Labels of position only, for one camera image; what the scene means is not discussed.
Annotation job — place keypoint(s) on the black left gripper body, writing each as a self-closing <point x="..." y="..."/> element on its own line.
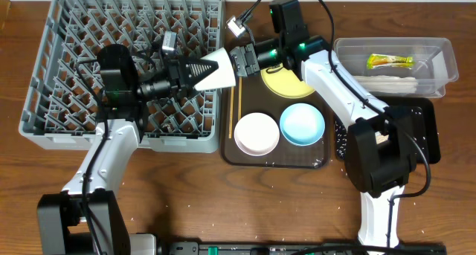
<point x="173" y="85"/>

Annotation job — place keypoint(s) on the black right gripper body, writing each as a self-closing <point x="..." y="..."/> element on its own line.
<point x="251" y="60"/>

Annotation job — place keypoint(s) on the white paper cup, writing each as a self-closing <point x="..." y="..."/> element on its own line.
<point x="223" y="76"/>

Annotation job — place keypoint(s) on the white round bowl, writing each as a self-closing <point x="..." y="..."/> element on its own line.
<point x="256" y="134"/>

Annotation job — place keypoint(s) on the light blue round bowl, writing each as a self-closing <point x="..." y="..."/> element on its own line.
<point x="302" y="124"/>

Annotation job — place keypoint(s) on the green snack wrapper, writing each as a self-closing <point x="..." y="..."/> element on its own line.
<point x="383" y="60"/>

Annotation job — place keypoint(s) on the white napkin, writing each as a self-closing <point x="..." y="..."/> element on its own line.
<point x="385" y="84"/>

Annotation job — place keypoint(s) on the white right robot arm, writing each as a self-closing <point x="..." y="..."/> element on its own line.
<point x="381" y="150"/>

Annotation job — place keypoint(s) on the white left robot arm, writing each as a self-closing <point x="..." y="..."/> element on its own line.
<point x="84" y="218"/>

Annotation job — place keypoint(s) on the clear plastic waste bin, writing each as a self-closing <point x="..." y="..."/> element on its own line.
<point x="434" y="61"/>

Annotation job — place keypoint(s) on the black food waste tray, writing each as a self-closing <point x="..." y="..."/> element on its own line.
<point x="424" y="124"/>

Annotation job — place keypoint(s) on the left wooden chopstick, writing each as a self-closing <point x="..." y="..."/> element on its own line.
<point x="231" y="114"/>

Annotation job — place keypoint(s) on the dark brown serving tray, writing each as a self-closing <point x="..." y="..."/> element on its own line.
<point x="256" y="97"/>

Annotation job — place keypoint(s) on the yellow round plate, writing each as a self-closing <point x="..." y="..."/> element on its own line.
<point x="285" y="83"/>

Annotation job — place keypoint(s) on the spilled rice pile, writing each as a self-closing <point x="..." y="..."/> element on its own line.
<point x="340" y="137"/>

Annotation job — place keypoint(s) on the grey plastic dish rack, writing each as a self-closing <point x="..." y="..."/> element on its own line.
<point x="59" y="111"/>

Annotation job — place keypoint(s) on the brown cardboard box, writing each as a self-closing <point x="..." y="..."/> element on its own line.
<point x="4" y="11"/>

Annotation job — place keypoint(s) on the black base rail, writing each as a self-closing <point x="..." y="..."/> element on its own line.
<point x="195" y="248"/>

